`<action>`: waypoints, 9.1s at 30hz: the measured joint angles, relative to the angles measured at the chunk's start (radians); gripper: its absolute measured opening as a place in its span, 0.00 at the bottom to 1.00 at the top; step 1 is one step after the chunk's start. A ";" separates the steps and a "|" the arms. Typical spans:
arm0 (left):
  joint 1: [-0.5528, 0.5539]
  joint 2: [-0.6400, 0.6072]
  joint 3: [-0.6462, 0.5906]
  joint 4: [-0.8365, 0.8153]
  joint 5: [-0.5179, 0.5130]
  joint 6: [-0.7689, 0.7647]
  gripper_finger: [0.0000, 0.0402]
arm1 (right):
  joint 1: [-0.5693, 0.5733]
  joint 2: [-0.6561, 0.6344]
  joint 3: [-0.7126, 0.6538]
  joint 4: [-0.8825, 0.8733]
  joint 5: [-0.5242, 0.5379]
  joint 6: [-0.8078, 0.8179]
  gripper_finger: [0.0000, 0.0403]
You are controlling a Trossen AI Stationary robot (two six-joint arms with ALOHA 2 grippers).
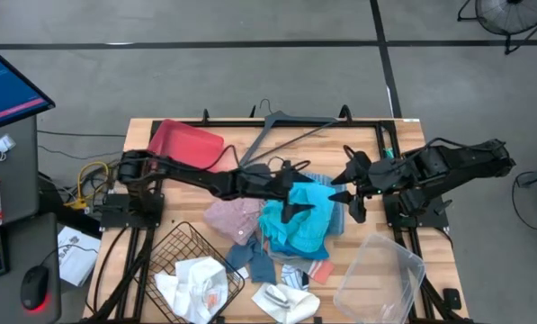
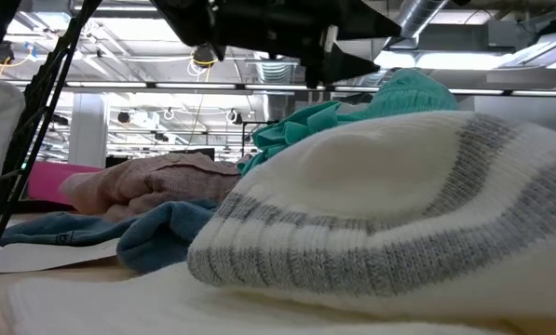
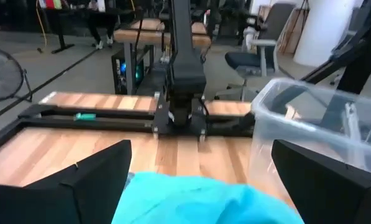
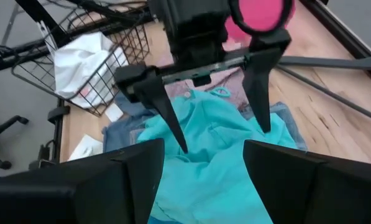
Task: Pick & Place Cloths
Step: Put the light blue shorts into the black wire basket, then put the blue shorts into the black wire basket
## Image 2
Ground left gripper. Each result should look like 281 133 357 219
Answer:
150 0 402 90

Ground teal cloth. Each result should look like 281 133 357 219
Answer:
237 68 460 177

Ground white striped sock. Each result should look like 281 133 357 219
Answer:
186 110 556 322

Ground dusty pink cloth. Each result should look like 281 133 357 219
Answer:
58 152 242 223

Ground black wire basket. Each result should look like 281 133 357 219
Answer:
0 0 104 274

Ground dark blue cloth with logo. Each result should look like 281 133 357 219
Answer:
0 211 137 248

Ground black ceiling device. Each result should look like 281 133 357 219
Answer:
192 44 217 67
0 40 16 65

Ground white column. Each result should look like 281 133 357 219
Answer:
67 92 109 168

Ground magenta mat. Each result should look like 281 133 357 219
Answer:
25 161 104 207

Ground white ribbed cloth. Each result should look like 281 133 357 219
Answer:
5 260 511 335

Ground white paper tag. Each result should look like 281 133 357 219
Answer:
0 236 123 275

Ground slanted silver ventilation duct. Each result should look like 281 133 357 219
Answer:
383 0 449 48

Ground round silver ventilation duct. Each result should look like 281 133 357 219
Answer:
253 59 298 86

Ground black horizontal frame bar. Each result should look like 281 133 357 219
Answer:
5 79 556 98

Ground black metal stand frame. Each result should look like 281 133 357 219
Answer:
240 119 281 159

